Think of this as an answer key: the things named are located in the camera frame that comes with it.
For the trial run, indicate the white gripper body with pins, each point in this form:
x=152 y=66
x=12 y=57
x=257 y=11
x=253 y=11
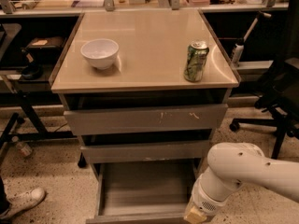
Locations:
x=203 y=202

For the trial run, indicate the grey bottom drawer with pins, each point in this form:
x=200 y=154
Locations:
x=144 y=192

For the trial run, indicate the grey drawer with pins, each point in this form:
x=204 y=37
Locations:
x=97 y=152
x=144 y=192
x=145 y=119

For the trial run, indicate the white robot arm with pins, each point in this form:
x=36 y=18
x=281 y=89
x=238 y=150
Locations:
x=229 y=167

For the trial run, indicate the grey middle drawer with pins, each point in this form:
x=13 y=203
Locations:
x=97 y=152

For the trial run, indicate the grey top drawer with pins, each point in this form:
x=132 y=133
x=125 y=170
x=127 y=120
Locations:
x=145 y=119

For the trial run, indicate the grey drawer cabinet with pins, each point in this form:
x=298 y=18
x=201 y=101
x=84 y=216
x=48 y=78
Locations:
x=149 y=70

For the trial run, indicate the black office chair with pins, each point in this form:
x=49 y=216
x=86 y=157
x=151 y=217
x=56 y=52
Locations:
x=280 y=85

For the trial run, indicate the green soda can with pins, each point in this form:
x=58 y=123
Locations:
x=196 y=60

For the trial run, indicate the white sneaker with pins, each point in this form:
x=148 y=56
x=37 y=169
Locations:
x=9 y=207

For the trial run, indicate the white bowl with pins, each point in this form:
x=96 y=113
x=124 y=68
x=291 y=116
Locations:
x=100 y=53

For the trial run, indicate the plastic water bottle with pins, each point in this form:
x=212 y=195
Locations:
x=22 y=146

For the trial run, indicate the black round dish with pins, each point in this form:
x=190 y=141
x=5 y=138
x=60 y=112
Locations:
x=32 y=72

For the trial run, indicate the black box with label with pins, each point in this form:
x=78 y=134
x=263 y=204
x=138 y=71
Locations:
x=48 y=46

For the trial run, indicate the black desk frame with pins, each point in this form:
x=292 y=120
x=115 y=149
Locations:
x=41 y=132

